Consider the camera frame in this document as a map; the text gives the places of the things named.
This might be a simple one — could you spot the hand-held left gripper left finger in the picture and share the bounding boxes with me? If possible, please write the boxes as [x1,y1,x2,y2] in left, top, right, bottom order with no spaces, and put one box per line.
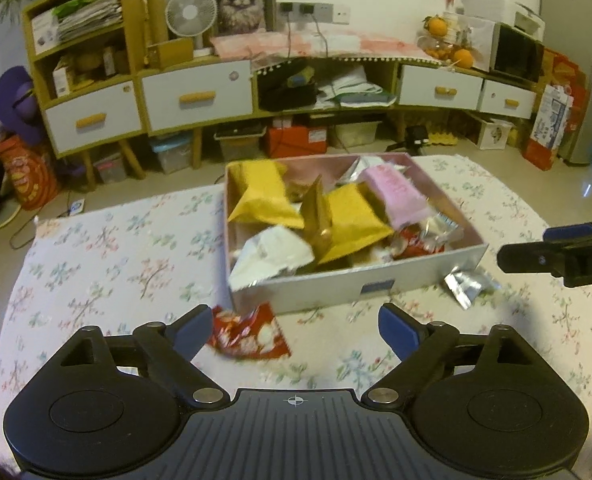
[58,305,227,406]

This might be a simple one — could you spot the small red snack packet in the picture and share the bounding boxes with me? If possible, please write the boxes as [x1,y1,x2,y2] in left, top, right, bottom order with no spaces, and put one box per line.
[391,225,447,261]

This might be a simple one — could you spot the silver box with pink inside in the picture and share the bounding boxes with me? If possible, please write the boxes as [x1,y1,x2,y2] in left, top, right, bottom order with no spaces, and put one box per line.
[224,152,489,316]

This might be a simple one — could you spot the yellow snack packet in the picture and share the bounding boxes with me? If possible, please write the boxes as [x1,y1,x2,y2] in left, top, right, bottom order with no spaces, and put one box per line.
[316,182,394,266]
[227,160,304,231]

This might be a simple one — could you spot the long yellow sideboard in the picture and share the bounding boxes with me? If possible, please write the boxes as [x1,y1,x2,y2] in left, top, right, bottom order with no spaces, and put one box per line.
[251,52,539,123]

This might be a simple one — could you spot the gold brown snack packet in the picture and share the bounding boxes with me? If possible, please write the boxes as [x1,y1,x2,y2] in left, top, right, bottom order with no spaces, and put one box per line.
[298,175,338,247]

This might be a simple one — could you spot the yellow shelf cabinet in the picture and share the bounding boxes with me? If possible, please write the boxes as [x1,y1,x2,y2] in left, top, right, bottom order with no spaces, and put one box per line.
[23,0,257,181]

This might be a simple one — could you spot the purple plush toy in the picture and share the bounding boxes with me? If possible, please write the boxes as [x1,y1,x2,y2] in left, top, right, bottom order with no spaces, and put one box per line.
[0,66,45,147]

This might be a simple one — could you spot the clear plastic storage bin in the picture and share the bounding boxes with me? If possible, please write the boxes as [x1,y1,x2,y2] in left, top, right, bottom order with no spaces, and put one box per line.
[151,140,195,174]

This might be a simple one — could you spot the red packet with white figure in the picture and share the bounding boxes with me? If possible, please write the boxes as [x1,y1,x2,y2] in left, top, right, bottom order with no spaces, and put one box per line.
[206,302,291,361]

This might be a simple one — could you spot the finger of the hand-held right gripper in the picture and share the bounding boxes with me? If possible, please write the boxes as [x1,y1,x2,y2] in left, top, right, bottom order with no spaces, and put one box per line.
[497,241,567,276]
[543,220,592,243]

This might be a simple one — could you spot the red printed bag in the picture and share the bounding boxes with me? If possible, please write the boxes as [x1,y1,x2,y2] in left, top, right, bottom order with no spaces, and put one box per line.
[0,135,62,212]

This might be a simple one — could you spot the white drawer with yellow handle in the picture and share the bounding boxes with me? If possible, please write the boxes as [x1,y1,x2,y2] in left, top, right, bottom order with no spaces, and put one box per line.
[400,66,483,111]
[141,62,253,134]
[478,80,537,121]
[43,81,142,157]

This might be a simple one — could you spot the red cardboard box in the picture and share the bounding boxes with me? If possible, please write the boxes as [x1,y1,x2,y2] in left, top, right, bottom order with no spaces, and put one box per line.
[267,125,330,159]

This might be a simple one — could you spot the silver foil snack packet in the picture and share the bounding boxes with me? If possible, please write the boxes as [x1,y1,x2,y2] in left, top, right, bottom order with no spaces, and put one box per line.
[443,267,502,308]

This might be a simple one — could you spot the pink cloth runner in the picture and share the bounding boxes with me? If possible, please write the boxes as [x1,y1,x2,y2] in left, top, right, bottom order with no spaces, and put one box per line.
[211,29,427,62]

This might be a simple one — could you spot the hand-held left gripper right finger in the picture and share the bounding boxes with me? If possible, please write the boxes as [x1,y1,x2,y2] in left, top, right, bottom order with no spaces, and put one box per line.
[362,302,532,405]

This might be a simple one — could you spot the clear white snack packet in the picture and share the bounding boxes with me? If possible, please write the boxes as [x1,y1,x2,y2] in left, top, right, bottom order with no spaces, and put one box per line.
[421,212,464,247]

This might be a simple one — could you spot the grey refrigerator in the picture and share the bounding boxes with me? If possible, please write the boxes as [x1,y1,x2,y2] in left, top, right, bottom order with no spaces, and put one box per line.
[541,0,592,167]

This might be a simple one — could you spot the pink snack packet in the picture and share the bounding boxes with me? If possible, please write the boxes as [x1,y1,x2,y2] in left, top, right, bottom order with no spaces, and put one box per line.
[363,165,429,231]

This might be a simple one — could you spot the white microwave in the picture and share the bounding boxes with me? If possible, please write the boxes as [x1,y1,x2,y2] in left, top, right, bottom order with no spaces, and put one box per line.
[491,22,547,84]

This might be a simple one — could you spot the white desk fan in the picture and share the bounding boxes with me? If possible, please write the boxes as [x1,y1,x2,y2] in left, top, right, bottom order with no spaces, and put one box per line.
[166,0,218,57]

